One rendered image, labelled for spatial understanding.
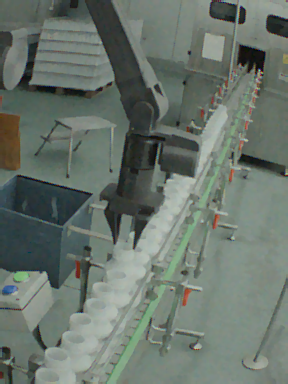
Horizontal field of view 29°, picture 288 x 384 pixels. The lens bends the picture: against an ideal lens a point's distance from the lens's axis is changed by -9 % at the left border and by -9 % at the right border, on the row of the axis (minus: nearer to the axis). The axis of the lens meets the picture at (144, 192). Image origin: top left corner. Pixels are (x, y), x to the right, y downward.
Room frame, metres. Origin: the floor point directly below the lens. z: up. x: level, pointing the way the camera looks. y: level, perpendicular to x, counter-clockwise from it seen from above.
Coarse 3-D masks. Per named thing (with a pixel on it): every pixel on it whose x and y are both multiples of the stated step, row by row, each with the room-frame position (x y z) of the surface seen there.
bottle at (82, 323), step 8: (72, 320) 0.72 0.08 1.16; (80, 320) 0.74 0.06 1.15; (88, 320) 0.73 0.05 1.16; (72, 328) 0.71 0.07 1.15; (80, 328) 0.70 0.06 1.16; (88, 328) 0.71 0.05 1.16; (88, 336) 0.71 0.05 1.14; (88, 344) 0.70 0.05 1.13; (96, 344) 0.72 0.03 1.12; (88, 352) 0.70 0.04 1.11; (96, 352) 0.72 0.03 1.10
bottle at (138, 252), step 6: (138, 246) 1.03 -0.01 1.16; (138, 252) 1.00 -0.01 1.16; (138, 258) 1.00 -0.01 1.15; (138, 264) 1.00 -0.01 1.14; (138, 270) 1.00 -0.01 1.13; (144, 270) 1.01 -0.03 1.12; (138, 276) 0.99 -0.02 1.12; (138, 282) 0.99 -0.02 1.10; (132, 294) 0.98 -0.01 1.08; (138, 294) 0.99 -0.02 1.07; (138, 300) 1.00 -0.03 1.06; (132, 306) 0.99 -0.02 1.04; (132, 312) 0.99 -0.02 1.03
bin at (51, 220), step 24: (0, 192) 1.72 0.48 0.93; (24, 192) 1.85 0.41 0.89; (48, 192) 1.83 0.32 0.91; (72, 192) 1.82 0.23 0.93; (0, 216) 1.54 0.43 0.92; (24, 216) 1.52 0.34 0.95; (48, 216) 1.83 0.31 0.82; (72, 216) 1.59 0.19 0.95; (0, 240) 1.54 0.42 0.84; (24, 240) 1.53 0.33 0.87; (48, 240) 1.51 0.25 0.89; (72, 240) 1.61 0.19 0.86; (120, 240) 1.53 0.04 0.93; (0, 264) 1.54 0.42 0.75; (24, 264) 1.53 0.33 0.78; (48, 264) 1.51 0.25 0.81; (72, 264) 1.63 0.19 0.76; (72, 288) 1.55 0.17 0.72
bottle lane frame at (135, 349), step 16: (240, 112) 3.42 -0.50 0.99; (208, 192) 1.87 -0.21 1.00; (192, 240) 1.66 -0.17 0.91; (176, 256) 1.35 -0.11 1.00; (176, 272) 1.38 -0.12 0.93; (160, 288) 1.17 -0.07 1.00; (160, 304) 1.19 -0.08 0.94; (144, 320) 1.01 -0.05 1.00; (160, 320) 1.27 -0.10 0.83; (144, 336) 1.03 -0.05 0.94; (128, 352) 0.87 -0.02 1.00; (144, 352) 1.10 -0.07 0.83; (128, 368) 0.90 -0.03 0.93
